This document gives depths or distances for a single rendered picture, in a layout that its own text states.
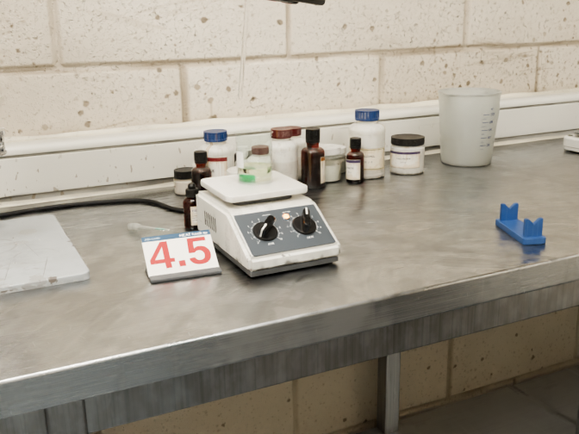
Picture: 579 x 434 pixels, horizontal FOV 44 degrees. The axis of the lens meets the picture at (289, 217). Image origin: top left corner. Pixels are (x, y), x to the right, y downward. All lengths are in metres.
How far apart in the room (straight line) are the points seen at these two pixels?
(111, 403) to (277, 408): 0.94
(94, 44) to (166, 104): 0.17
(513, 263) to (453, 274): 0.09
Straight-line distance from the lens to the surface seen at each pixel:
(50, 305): 0.87
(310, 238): 0.92
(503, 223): 1.11
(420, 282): 0.89
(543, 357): 2.17
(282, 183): 0.99
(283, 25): 1.47
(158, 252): 0.93
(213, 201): 0.99
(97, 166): 1.33
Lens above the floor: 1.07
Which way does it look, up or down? 16 degrees down
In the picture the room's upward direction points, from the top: 1 degrees counter-clockwise
